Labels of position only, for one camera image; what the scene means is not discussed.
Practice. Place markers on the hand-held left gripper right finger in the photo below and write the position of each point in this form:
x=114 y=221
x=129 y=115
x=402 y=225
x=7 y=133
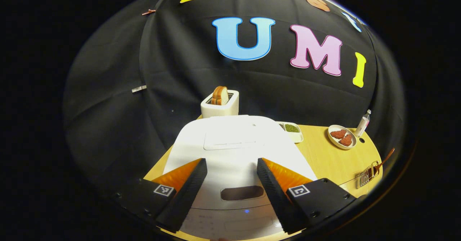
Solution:
x=273 y=194

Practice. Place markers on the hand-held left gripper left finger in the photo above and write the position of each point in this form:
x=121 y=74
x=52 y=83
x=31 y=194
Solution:
x=185 y=194

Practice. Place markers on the white rice cooker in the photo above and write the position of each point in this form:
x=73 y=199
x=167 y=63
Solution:
x=234 y=136

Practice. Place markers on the white divided dish of beans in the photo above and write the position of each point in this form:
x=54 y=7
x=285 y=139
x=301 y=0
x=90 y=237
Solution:
x=292 y=129

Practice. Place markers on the white round plate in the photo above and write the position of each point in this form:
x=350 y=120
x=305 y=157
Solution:
x=333 y=140

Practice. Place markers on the red meat piece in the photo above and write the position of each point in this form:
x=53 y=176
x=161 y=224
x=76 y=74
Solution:
x=346 y=141
x=338 y=134

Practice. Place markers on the white toaster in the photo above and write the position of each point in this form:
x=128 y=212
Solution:
x=227 y=109

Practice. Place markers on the brown bread slice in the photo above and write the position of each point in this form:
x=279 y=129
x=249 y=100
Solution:
x=219 y=96

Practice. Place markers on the clear bottle with pink label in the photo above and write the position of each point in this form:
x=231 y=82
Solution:
x=363 y=124

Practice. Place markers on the white clip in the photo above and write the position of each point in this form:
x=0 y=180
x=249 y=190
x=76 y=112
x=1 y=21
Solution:
x=139 y=89

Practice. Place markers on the black backdrop cloth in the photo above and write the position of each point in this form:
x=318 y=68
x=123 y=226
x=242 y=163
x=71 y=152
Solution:
x=173 y=71

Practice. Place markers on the wooden clothes peg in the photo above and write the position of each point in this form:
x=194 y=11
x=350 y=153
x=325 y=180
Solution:
x=149 y=12

